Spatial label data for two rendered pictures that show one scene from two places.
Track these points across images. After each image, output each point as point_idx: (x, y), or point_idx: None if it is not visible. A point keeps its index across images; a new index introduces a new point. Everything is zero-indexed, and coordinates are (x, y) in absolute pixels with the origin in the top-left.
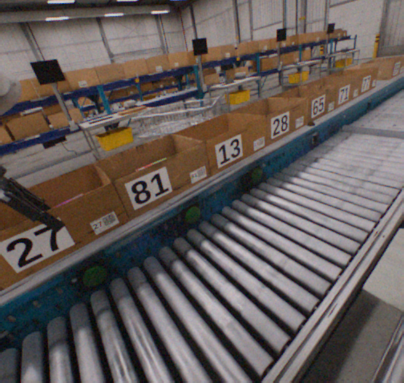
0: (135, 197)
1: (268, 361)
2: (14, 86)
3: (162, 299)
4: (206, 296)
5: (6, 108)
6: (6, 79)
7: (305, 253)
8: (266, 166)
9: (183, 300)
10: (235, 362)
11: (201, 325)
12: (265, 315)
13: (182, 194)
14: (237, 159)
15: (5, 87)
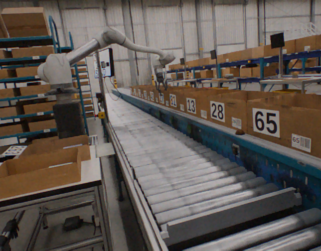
0: (170, 100)
1: (115, 133)
2: (169, 57)
3: None
4: (139, 128)
5: (167, 62)
6: (165, 55)
7: (132, 139)
8: (202, 133)
9: (142, 127)
10: (120, 131)
11: (132, 128)
12: (124, 134)
13: (176, 110)
14: (194, 114)
15: (163, 57)
